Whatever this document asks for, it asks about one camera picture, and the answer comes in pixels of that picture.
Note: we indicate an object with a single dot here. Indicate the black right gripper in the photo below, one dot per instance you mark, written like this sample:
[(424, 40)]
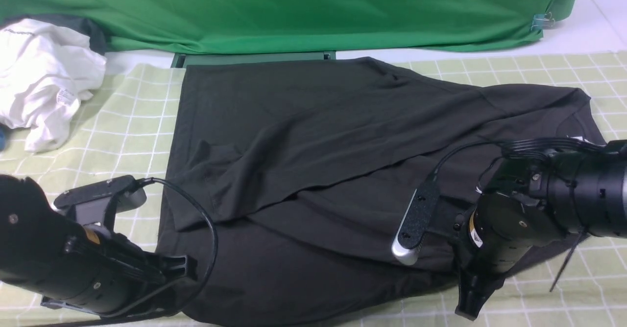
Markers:
[(507, 232)]

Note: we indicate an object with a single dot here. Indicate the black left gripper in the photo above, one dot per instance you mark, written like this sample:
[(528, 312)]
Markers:
[(104, 274)]

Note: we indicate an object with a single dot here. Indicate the dark gray long-sleeve shirt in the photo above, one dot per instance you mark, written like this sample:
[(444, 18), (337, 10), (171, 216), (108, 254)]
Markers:
[(307, 169)]

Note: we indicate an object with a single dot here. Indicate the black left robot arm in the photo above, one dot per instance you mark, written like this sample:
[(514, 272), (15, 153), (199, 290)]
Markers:
[(31, 229)]

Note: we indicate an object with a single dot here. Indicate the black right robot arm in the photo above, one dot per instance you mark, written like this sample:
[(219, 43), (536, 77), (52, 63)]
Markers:
[(590, 178)]

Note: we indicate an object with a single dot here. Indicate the crumpled white shirt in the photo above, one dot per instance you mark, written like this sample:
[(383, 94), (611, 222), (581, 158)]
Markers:
[(47, 72)]

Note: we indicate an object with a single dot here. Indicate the green checkered tablecloth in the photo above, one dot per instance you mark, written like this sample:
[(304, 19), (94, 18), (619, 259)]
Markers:
[(127, 129)]

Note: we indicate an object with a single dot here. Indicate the blue object at edge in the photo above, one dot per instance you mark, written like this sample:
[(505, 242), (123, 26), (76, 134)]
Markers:
[(3, 139)]

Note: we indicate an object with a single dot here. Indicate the dark gray garment behind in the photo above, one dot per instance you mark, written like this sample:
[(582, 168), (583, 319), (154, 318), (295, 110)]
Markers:
[(85, 26)]

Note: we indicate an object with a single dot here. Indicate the green binder clip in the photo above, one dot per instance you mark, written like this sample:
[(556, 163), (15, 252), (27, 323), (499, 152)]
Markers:
[(542, 22)]

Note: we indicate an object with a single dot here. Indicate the green backdrop cloth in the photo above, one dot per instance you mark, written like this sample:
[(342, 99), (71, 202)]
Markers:
[(273, 26)]

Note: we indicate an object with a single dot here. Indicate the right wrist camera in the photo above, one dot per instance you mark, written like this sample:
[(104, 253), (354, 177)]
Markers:
[(408, 240)]

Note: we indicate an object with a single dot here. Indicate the green metal rail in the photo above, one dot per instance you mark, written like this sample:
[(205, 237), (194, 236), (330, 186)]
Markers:
[(183, 60)]

